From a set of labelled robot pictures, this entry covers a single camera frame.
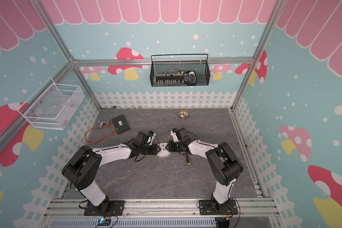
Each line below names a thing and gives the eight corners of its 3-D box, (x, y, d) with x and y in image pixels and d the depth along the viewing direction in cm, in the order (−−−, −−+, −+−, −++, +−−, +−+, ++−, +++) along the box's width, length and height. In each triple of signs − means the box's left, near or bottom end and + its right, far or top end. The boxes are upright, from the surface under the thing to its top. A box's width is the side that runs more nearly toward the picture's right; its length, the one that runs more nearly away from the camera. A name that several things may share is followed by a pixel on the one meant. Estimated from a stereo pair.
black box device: (117, 135, 106) (116, 133, 105) (112, 121, 115) (110, 119, 113) (130, 129, 110) (129, 127, 108) (124, 116, 118) (123, 114, 116)
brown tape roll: (178, 119, 116) (178, 117, 114) (178, 111, 122) (178, 109, 120) (188, 119, 116) (189, 117, 114) (188, 111, 122) (188, 109, 120)
